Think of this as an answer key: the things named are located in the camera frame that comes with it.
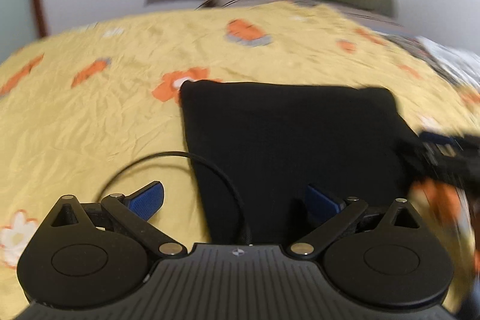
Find black pants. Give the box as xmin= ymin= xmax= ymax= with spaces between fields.
xmin=180 ymin=80 xmax=420 ymax=244

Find patterned pillow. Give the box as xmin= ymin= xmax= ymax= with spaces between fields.
xmin=200 ymin=0 xmax=479 ymax=90

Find yellow carrot print bedsheet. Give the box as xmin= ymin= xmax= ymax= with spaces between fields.
xmin=1 ymin=1 xmax=479 ymax=319

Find black cable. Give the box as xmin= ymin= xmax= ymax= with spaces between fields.
xmin=97 ymin=150 xmax=253 ymax=245

